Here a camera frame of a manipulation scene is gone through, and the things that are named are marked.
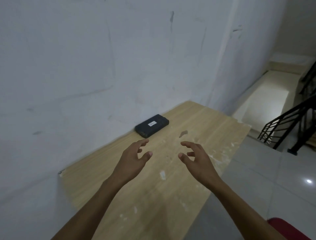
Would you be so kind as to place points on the red chair seat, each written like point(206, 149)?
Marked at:
point(287, 230)

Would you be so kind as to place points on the person's left thumb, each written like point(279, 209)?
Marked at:
point(144, 159)

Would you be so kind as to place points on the black metal stair railing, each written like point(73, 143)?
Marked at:
point(284, 123)

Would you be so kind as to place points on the black box with white label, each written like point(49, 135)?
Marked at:
point(151, 125)

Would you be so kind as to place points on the person's left forearm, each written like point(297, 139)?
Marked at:
point(95, 210)

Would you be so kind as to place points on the person's right forearm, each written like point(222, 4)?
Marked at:
point(242, 212)

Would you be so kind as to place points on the person's right thumb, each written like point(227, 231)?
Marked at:
point(185, 159)

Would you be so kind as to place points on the person's left hand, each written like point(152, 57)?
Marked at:
point(128, 165)

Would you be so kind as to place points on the person's right hand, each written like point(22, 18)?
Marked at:
point(201, 165)

